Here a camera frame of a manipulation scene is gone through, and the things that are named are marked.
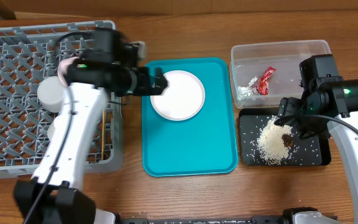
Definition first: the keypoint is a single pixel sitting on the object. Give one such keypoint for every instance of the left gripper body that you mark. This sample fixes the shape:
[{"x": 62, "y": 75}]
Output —
[{"x": 135, "y": 82}]

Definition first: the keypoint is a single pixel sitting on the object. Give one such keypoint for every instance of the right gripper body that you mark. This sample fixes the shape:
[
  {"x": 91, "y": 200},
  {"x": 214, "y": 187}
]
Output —
[{"x": 295, "y": 113}]

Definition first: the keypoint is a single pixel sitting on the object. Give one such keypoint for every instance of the brown food scrap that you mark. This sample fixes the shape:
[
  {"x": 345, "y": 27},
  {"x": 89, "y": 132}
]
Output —
[{"x": 287, "y": 140}]

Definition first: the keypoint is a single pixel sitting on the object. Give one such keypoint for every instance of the red snack wrapper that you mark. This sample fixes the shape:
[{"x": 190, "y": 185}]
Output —
[{"x": 257, "y": 85}]

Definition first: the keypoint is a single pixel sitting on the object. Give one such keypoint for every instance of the pile of rice grains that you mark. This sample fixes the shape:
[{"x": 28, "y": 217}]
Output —
[{"x": 272, "y": 143}]

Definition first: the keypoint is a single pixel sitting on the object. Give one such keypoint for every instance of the wooden chopstick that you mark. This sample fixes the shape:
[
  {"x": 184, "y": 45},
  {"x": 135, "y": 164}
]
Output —
[{"x": 103, "y": 134}]

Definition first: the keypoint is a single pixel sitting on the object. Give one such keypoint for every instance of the small white plate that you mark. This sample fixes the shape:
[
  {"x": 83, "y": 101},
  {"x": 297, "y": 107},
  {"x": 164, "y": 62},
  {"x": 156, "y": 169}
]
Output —
[{"x": 182, "y": 99}]

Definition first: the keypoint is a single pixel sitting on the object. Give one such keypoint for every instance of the large white plate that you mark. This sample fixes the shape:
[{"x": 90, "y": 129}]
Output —
[{"x": 62, "y": 69}]

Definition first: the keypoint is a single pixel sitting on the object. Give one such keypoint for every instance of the grey shallow bowl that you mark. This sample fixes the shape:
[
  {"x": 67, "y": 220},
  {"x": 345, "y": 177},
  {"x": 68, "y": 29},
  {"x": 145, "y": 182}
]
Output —
[{"x": 50, "y": 94}]

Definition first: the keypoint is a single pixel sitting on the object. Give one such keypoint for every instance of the white cup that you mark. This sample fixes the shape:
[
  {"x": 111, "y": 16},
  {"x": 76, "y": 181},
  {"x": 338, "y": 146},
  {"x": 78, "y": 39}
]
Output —
[{"x": 52, "y": 128}]

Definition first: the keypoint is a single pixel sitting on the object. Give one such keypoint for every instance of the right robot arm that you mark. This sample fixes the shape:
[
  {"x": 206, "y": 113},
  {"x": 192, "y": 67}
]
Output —
[{"x": 328, "y": 107}]

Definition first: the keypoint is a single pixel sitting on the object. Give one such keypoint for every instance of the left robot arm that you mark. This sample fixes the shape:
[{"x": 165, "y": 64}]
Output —
[{"x": 54, "y": 192}]

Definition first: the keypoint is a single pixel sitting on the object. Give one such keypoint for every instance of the black tray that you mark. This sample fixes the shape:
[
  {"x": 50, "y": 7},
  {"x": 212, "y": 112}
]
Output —
[{"x": 309, "y": 149}]

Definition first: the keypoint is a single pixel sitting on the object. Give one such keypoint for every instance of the clear plastic bin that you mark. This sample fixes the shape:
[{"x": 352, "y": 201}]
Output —
[{"x": 249, "y": 62}]

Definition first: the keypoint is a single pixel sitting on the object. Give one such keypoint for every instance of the teal plastic tray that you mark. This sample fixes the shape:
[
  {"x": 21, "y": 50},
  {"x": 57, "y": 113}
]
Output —
[{"x": 203, "y": 144}]

